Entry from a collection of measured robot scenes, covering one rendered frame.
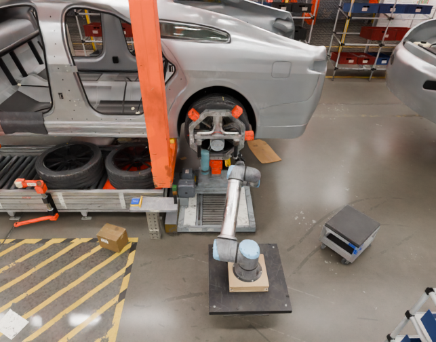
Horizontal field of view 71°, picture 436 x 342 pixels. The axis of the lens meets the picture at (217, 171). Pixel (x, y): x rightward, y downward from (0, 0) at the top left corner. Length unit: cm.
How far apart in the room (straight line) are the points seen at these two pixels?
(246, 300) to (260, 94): 180
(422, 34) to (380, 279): 349
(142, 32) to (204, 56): 73
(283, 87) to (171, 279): 202
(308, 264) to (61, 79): 284
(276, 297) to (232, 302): 34
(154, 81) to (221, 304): 169
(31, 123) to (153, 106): 149
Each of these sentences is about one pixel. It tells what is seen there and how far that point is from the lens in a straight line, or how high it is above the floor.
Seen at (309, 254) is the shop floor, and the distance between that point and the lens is 315.
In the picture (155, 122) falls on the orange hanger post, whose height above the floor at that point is 122.
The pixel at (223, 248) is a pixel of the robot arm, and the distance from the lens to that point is 228.
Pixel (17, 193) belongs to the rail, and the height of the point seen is 38.
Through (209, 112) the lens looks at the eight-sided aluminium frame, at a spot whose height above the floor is 112.
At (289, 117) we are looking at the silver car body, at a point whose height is 100.
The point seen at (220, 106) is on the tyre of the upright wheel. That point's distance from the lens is 291.
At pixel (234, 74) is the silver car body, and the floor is 142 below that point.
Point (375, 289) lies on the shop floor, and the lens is 316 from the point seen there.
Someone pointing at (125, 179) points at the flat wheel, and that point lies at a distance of 317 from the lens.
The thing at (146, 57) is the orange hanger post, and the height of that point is 173.
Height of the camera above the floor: 241
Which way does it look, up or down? 38 degrees down
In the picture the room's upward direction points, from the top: 1 degrees clockwise
